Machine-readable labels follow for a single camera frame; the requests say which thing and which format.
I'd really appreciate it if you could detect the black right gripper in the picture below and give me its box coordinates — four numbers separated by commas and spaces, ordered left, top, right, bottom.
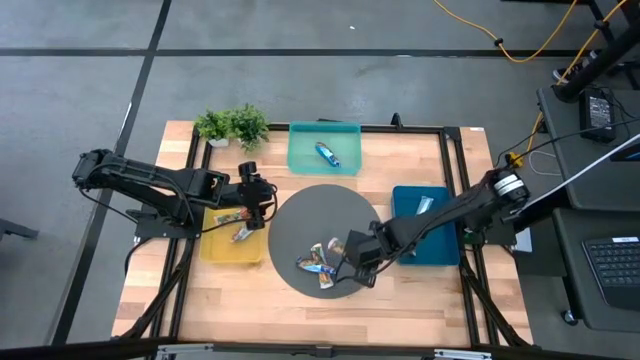
343, 227, 389, 271

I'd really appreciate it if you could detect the round grey woven placemat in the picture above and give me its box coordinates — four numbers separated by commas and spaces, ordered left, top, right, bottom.
267, 183, 384, 300

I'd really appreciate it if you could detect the yellow plastic bin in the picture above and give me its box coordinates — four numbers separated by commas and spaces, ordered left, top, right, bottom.
198, 206, 268, 265

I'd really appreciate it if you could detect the teal plastic bin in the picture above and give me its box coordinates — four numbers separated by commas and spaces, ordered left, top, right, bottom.
286, 120, 363, 177

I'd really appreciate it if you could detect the green potted plant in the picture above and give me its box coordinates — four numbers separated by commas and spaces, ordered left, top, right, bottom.
193, 102, 271, 154

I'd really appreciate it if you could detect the blue plastic bin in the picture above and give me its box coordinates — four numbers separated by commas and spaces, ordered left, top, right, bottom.
390, 184, 461, 267

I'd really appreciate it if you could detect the white flat box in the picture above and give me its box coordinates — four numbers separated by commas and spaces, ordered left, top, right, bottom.
509, 219, 534, 254

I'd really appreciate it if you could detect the black support bar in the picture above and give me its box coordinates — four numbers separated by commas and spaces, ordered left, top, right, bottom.
502, 197, 569, 225

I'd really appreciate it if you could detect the dark grey desk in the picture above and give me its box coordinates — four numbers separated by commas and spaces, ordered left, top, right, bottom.
551, 207, 640, 334
536, 84, 640, 212

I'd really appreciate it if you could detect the black gantry beam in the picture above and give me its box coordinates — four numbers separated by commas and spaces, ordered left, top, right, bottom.
0, 337, 640, 360

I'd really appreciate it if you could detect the dark grey stand foot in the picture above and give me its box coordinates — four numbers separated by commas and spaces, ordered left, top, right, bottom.
0, 217, 40, 241

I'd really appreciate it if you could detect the black keyboard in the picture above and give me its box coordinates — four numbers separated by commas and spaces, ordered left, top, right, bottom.
581, 235, 640, 312

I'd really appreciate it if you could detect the black power brick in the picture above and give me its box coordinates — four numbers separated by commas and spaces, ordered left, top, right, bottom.
578, 85, 618, 144

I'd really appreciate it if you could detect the dark tablet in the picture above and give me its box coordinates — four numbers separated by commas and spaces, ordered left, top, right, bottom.
608, 142, 640, 164

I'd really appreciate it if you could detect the black desk leg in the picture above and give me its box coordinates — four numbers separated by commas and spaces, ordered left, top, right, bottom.
555, 0, 640, 104

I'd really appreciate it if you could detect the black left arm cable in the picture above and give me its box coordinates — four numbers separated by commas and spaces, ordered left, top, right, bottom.
197, 182, 279, 236

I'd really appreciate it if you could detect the black aluminium rig frame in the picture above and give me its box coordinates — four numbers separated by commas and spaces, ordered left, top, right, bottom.
112, 113, 535, 351

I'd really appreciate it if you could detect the yellow extension cable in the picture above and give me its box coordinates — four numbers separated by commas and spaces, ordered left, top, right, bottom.
504, 0, 630, 169
432, 0, 580, 65

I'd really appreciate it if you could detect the white cable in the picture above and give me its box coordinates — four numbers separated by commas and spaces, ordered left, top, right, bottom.
529, 132, 640, 201

